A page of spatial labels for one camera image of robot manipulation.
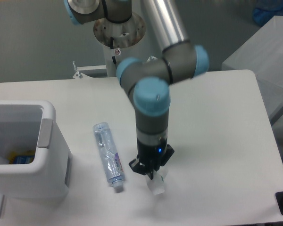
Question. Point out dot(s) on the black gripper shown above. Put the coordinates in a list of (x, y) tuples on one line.
[(151, 157)]

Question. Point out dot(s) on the white wrapper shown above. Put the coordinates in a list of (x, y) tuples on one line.
[(157, 184)]

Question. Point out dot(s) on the clear crushed plastic bottle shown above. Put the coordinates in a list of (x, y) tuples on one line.
[(109, 156)]

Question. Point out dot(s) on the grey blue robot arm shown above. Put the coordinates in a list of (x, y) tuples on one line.
[(146, 84)]

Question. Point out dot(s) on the white trash can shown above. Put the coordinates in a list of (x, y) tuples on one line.
[(31, 125)]

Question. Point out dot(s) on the blue yellow trash in bin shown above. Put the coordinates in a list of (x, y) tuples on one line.
[(26, 157)]

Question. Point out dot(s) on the grey covered box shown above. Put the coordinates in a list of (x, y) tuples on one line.
[(263, 54)]

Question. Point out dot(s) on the blue plastic bag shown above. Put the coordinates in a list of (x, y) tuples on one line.
[(265, 10)]

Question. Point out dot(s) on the white bracket with bolts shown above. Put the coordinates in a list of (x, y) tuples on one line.
[(97, 71)]

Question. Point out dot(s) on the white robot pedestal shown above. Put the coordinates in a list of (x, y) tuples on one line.
[(119, 41)]

